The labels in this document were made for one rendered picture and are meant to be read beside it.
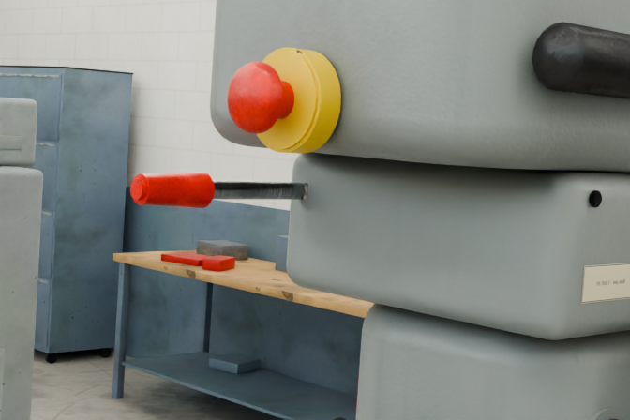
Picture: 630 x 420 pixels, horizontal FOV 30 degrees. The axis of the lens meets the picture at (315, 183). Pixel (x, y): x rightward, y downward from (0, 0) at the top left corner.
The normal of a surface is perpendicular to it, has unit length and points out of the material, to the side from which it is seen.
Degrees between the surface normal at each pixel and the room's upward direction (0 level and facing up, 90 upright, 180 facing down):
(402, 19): 90
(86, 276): 90
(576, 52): 90
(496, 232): 90
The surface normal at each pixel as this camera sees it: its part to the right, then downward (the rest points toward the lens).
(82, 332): 0.69, 0.08
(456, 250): -0.72, -0.01
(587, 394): 0.45, 0.07
